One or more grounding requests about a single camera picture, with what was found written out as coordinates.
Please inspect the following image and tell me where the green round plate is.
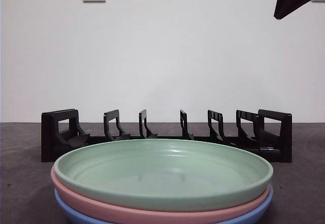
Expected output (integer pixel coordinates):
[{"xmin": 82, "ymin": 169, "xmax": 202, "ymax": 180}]
[{"xmin": 53, "ymin": 139, "xmax": 274, "ymax": 212}]

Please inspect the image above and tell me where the pink round plate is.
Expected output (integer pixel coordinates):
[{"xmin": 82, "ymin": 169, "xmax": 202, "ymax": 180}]
[{"xmin": 50, "ymin": 168, "xmax": 270, "ymax": 221}]

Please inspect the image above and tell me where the blue round plate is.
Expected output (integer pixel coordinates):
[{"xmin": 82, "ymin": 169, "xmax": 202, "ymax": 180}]
[{"xmin": 54, "ymin": 185, "xmax": 274, "ymax": 224}]

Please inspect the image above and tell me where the black plastic dish rack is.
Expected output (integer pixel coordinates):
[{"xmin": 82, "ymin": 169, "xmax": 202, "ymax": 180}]
[{"xmin": 41, "ymin": 108, "xmax": 293, "ymax": 164}]

